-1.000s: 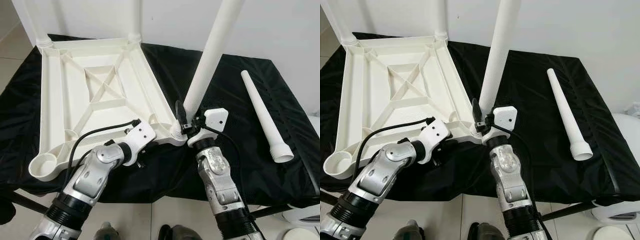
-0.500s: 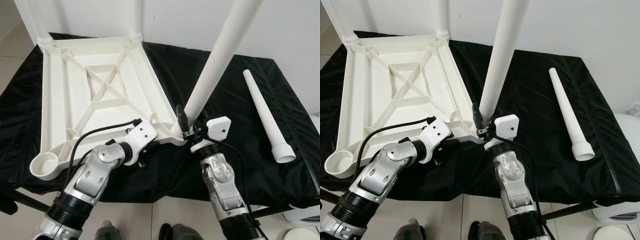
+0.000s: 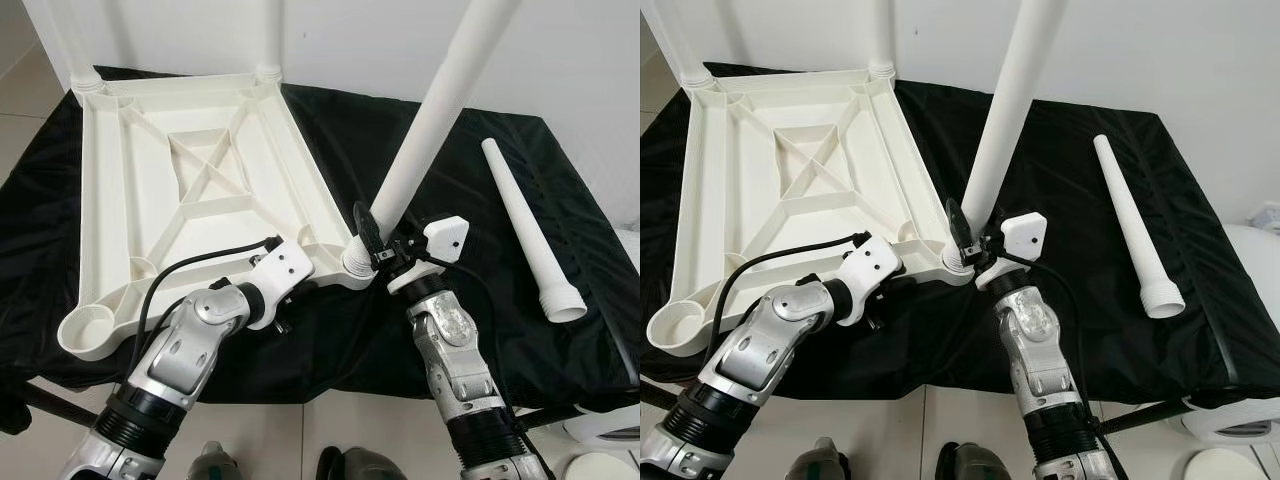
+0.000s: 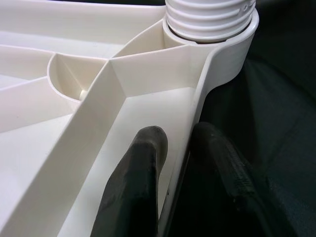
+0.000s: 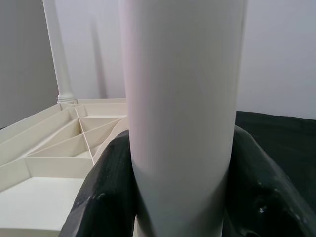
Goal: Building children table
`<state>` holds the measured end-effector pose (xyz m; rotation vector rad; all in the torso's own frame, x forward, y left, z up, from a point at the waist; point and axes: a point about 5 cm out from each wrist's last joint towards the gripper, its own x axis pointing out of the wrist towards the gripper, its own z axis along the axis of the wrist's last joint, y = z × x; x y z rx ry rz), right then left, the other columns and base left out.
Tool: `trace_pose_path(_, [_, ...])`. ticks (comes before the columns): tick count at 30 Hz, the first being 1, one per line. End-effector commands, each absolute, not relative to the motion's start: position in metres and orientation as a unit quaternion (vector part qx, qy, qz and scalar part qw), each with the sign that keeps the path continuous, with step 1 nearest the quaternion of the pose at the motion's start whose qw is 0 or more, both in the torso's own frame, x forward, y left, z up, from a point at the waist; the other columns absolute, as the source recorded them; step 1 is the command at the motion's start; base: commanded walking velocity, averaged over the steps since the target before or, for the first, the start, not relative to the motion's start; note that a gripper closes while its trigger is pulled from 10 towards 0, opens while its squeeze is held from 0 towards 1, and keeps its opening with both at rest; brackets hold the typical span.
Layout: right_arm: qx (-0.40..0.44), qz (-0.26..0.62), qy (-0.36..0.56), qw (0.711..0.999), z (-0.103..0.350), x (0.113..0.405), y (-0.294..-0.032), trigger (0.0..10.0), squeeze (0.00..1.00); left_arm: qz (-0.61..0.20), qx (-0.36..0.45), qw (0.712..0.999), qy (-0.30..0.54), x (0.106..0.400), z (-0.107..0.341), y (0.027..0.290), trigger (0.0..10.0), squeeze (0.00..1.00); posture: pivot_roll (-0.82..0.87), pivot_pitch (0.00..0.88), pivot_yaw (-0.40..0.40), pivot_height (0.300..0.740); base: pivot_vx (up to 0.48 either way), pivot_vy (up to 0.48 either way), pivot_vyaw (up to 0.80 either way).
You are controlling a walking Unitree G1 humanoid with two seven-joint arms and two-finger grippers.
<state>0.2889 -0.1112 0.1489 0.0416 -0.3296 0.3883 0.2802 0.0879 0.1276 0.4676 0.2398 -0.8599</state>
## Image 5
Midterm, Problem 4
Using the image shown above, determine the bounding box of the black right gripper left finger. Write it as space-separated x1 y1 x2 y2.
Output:
59 130 140 237

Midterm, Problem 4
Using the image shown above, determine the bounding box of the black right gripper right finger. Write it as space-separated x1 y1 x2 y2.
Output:
222 124 316 237

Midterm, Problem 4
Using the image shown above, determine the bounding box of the white plastic children table top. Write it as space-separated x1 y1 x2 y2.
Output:
0 98 129 237

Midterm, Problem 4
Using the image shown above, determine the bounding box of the white tapered plastic table leg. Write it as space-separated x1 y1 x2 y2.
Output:
42 0 76 104
118 0 247 237

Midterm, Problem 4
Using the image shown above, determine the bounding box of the black table cloth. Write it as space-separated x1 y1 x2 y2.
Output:
233 110 316 215

